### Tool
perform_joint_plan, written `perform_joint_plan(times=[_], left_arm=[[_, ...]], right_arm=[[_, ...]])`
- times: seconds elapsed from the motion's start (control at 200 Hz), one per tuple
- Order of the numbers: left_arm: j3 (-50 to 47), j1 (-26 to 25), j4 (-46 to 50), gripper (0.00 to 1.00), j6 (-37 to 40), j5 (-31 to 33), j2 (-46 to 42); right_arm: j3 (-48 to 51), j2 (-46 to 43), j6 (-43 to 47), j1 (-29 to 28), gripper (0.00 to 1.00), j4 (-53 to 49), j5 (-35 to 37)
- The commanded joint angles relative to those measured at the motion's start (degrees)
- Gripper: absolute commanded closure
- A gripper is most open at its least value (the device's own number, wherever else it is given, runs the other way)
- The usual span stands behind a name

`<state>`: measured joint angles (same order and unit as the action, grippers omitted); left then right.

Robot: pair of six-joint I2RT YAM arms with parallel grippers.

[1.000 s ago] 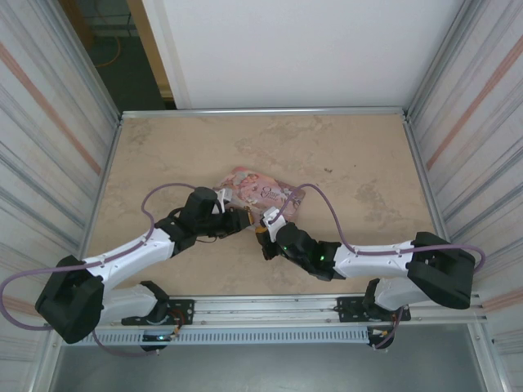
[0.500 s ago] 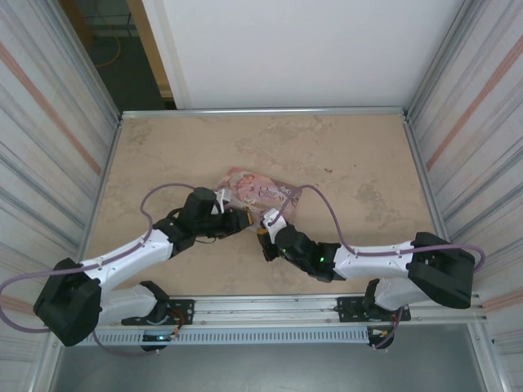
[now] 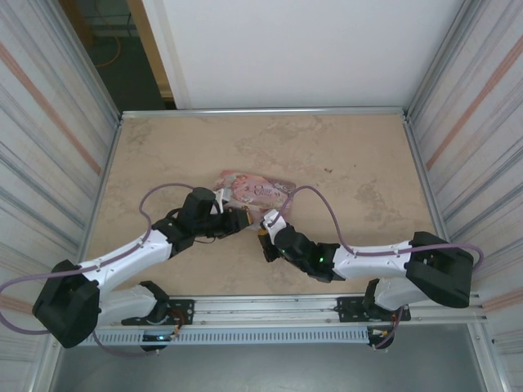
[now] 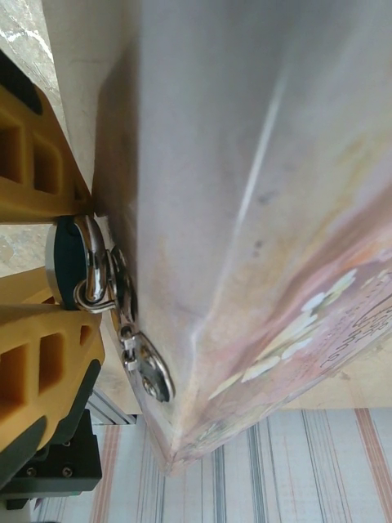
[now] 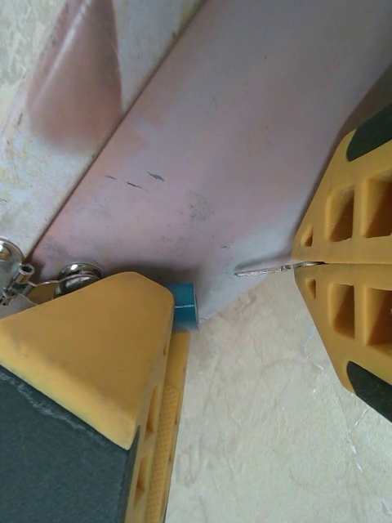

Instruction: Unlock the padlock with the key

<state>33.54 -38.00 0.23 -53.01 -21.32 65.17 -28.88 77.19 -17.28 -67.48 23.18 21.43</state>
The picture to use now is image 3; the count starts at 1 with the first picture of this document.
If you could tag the pink storybook tin box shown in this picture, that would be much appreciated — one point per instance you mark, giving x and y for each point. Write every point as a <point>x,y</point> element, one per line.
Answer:
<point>257,192</point>

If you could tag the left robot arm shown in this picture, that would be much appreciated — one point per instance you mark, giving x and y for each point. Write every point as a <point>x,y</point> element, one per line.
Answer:
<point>122,261</point>

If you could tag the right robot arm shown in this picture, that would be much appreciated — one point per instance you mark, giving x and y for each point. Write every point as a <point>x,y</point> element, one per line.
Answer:
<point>376,257</point>

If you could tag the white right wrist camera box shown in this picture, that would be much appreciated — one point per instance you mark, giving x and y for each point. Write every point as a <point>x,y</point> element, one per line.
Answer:
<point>273,220</point>

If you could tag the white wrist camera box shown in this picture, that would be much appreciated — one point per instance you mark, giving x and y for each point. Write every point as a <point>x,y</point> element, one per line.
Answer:
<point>273,220</point>
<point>222,199</point>

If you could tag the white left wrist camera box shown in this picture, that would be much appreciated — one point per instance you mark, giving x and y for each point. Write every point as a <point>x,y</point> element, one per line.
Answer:
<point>222,199</point>

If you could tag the long aluminium mounting rail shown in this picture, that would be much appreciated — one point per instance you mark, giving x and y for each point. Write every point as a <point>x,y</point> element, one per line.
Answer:
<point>265,308</point>

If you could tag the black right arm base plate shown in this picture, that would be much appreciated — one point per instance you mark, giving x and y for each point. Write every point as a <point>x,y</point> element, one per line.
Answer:
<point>349,306</point>

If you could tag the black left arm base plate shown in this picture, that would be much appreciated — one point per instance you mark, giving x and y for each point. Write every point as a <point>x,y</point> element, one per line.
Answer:
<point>181,310</point>

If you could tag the short aluminium frame rail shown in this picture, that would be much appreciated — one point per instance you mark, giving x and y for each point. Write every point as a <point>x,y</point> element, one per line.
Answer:
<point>265,112</point>

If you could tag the wooden door frame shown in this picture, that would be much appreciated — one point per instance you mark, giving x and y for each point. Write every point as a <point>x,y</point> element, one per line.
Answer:
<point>149,45</point>

